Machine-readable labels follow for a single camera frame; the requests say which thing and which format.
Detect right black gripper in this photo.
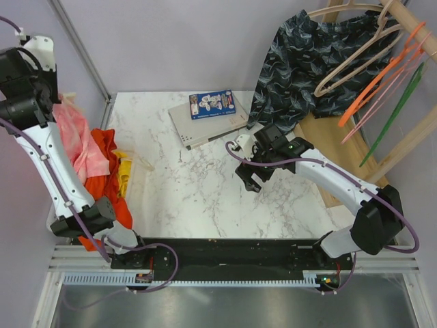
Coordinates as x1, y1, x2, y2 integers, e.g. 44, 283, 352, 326
235, 141, 277, 193

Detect beige plastic hanger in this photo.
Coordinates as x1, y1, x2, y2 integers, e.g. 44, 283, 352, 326
313, 0, 404, 98

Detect pink patterned shorts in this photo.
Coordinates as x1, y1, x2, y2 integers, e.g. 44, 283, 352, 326
53, 94, 109, 184

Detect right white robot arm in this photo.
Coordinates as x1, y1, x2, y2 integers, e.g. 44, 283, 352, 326
226, 124, 404, 269

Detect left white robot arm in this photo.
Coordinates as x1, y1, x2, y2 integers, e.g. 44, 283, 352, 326
1, 47, 150, 269

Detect wooden hanger rack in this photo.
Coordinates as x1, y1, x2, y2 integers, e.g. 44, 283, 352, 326
294, 1, 436, 187

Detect dark leaf-print shorts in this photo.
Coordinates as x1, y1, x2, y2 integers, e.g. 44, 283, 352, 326
246, 10, 399, 133

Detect green plastic hanger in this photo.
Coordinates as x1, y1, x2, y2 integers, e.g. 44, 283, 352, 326
359, 62, 425, 167

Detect beige hanger under dark shorts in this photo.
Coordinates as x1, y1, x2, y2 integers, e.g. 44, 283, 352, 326
308, 0, 383, 23

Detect orange plastic hanger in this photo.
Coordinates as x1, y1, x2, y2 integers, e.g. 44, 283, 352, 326
337, 21, 426, 127

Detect blue booklet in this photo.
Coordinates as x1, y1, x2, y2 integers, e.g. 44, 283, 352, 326
189, 90, 236, 120

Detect grey book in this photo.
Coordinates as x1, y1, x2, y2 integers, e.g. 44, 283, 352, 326
169, 100, 249, 150

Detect yellow garment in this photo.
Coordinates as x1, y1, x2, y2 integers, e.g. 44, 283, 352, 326
113, 150, 132, 198

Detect white laundry basket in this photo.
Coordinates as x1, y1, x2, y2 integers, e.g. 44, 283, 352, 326
48, 151, 154, 238

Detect orange garment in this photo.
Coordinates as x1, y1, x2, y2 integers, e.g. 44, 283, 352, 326
79, 128, 133, 252

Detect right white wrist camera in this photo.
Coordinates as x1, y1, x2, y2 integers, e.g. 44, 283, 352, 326
233, 135, 255, 161

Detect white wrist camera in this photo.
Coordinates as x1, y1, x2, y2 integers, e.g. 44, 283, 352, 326
233, 135, 255, 161
14, 29, 57, 72

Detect pink wire hanger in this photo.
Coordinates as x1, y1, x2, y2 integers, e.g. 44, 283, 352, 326
341, 32, 431, 144

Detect white slotted cable duct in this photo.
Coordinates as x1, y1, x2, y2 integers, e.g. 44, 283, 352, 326
63, 270, 322, 287

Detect aluminium frame post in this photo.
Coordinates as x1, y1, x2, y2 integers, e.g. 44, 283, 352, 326
49, 0, 113, 103

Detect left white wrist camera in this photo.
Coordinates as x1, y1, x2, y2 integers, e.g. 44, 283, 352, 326
14, 29, 57, 72

